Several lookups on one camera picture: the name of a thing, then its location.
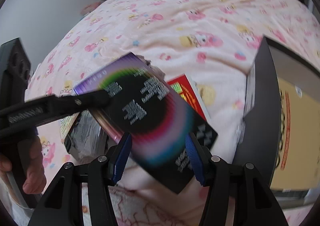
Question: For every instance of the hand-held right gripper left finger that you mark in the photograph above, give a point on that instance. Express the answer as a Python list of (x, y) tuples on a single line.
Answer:
[(122, 158)]

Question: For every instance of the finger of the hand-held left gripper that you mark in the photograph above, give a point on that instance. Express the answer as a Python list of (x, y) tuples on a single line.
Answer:
[(75, 103)]

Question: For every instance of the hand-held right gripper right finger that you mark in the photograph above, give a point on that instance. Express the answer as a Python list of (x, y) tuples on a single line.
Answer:
[(195, 163)]

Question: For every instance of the plastic-wrapped cartoon craft kit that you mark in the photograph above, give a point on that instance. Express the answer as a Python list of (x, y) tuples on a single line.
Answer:
[(85, 136)]

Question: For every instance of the black cardboard container box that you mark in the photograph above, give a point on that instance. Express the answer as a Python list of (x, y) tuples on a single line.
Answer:
[(260, 116)]

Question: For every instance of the person's left hand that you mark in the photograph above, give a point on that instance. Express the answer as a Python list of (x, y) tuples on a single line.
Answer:
[(36, 166)]

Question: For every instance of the red printed box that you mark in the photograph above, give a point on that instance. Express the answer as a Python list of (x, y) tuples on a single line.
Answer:
[(192, 96)]

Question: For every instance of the pink plush toy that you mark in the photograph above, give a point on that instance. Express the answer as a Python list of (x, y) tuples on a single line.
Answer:
[(90, 8)]

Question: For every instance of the pink printed blanket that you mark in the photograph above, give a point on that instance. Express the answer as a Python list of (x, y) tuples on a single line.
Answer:
[(175, 28)]

